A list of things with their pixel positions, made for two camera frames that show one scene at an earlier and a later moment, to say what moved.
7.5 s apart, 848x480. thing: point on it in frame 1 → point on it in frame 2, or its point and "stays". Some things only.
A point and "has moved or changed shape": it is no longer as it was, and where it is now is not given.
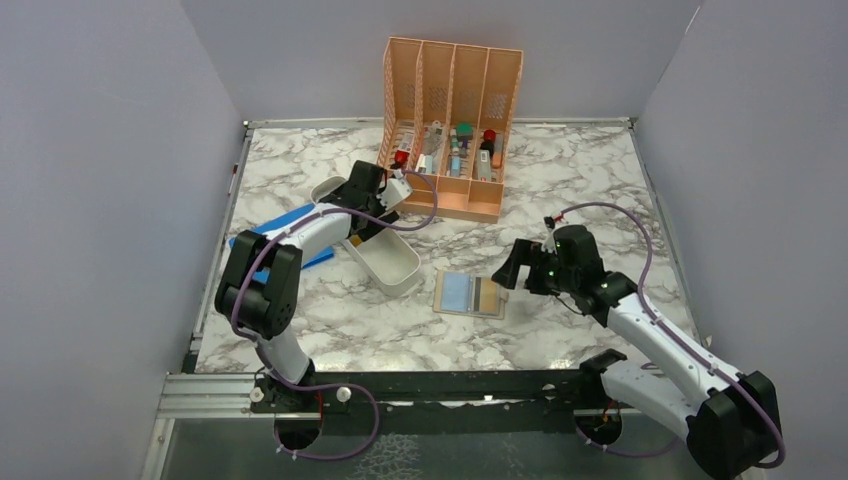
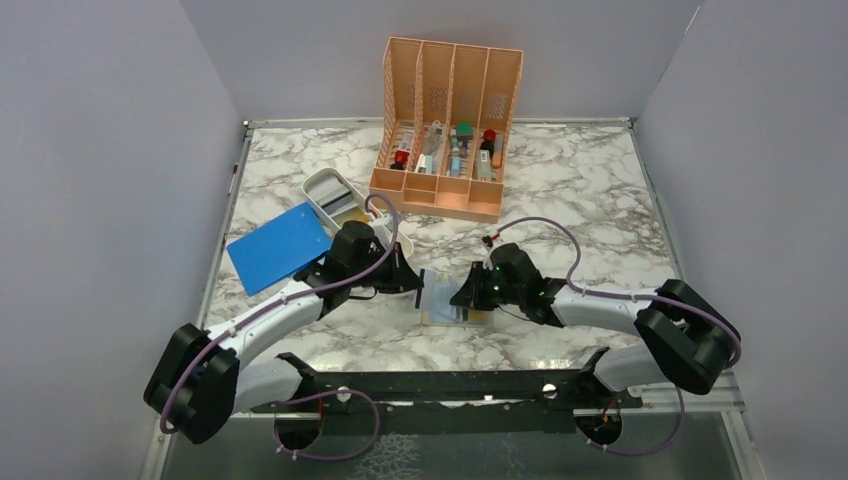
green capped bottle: x=464 y=131 stays
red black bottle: x=489 y=136 stays
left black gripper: x=375 y=224 → x=402 y=277
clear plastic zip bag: x=461 y=292 has moved or changed shape
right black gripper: x=530 y=254 → x=470 y=295
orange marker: x=498 y=151 stays
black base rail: x=435 y=402 stays
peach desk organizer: x=447 y=115 stays
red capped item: x=400 y=158 stays
